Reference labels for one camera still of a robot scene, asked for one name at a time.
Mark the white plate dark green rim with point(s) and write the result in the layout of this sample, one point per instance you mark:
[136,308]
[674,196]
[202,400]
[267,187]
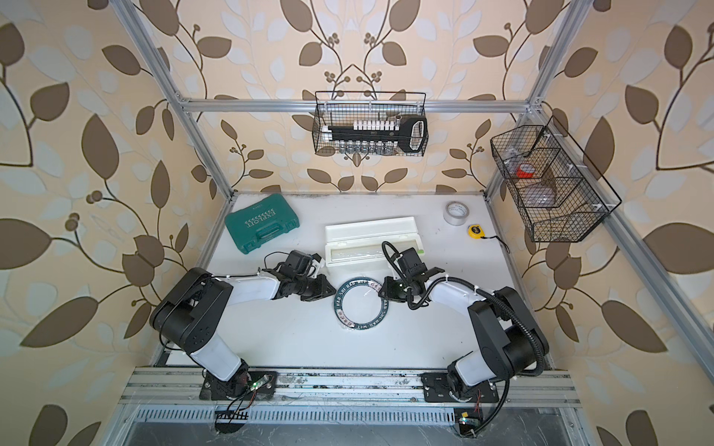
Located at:
[361,303]

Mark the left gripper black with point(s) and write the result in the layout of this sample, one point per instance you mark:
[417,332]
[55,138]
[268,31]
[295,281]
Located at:
[323,284]

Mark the black socket set holder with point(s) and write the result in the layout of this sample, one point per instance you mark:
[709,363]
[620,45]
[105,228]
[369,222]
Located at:
[399,134]

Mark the black wire basket back wall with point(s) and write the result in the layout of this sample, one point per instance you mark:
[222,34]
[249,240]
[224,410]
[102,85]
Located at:
[338,105]

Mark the aluminium frame front rail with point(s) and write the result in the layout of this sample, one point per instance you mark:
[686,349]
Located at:
[356,387]

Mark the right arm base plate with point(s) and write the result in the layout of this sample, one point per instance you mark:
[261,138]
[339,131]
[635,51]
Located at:
[442,387]

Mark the red item in basket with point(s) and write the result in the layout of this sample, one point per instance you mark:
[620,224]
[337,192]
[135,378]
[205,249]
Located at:
[525,170]

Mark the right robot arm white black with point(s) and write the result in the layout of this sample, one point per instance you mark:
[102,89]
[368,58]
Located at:
[509,341]

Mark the white plastic wrap dispenser box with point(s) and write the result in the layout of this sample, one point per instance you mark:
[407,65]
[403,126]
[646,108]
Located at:
[360,242]

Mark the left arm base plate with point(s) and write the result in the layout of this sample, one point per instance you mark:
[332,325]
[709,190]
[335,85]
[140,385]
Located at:
[244,384]

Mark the black wire basket wall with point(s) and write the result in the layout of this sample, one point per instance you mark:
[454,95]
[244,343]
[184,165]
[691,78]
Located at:
[568,197]
[338,105]

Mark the yellow tape measure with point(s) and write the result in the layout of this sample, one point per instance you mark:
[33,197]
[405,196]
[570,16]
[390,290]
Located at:
[476,232]

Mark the green plastic tool case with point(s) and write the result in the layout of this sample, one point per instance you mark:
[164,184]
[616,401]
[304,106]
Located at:
[252,227]

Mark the grey duct tape roll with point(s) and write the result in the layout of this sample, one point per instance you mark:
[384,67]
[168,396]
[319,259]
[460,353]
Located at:
[456,213]

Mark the black wire basket right wall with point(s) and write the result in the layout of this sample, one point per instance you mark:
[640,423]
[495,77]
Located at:
[568,197]

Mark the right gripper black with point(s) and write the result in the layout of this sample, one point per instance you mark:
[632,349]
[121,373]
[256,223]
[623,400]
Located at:
[389,293]

